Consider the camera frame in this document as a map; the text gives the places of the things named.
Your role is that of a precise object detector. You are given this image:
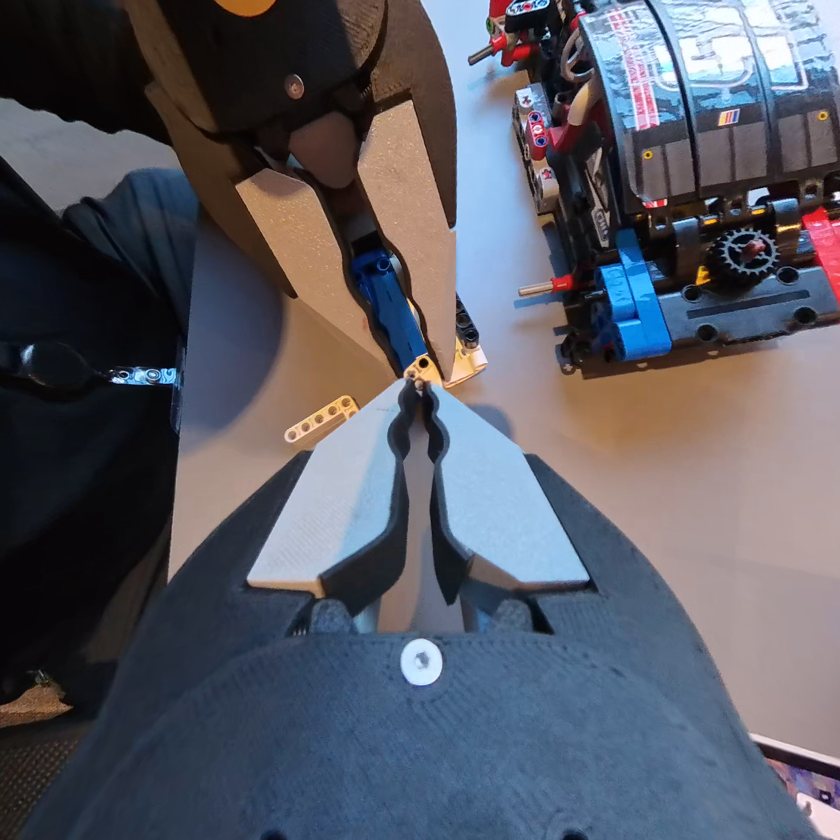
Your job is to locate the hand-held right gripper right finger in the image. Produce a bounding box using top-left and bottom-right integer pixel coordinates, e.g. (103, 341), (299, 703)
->
(425, 382), (592, 608)

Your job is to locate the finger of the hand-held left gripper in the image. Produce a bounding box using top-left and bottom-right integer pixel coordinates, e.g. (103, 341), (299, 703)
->
(356, 97), (459, 386)
(235, 166), (404, 380)

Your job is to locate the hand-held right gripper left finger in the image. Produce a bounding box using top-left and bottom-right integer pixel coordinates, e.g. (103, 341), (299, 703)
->
(246, 379), (413, 614)

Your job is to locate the blue white lego panel assembly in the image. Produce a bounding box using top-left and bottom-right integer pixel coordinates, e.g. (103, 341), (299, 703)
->
(351, 249), (490, 389)

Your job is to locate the white L-shaped lego beam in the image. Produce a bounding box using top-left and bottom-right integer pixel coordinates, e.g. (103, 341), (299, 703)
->
(284, 395), (361, 446)

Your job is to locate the person's left forearm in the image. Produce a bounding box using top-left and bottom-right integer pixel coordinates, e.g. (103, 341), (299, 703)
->
(0, 0), (172, 145)

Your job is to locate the grey desk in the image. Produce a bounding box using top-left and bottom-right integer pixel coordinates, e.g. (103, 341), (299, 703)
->
(167, 0), (840, 762)

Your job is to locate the person's black jacket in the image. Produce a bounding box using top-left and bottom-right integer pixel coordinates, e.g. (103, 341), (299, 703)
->
(0, 157), (198, 713)

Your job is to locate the black badge reel with clip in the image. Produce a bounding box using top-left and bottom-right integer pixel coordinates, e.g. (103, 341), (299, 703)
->
(0, 341), (179, 396)

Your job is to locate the lego race car model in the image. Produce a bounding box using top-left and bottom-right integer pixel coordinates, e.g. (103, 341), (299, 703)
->
(469, 0), (840, 380)

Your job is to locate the holographic sticker sheet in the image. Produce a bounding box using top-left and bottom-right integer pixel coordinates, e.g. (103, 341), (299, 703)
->
(751, 734), (840, 828)

